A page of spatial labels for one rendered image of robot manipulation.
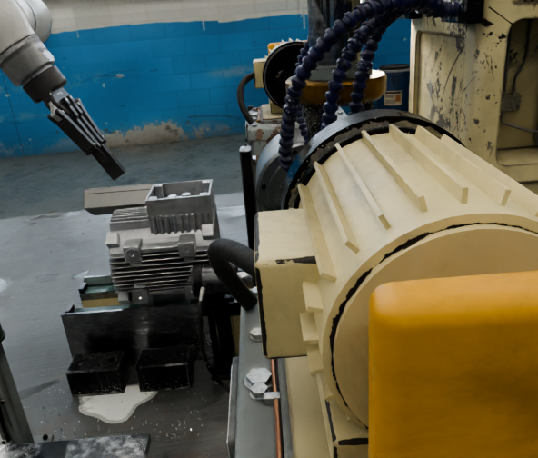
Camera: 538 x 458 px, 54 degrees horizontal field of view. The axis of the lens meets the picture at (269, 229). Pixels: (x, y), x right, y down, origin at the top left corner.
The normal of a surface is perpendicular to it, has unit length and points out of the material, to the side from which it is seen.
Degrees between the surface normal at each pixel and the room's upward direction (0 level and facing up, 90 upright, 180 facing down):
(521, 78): 90
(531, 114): 90
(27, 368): 0
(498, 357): 90
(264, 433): 0
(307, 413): 0
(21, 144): 90
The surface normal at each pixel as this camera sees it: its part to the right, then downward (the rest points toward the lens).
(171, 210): 0.05, 0.39
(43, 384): -0.07, -0.92
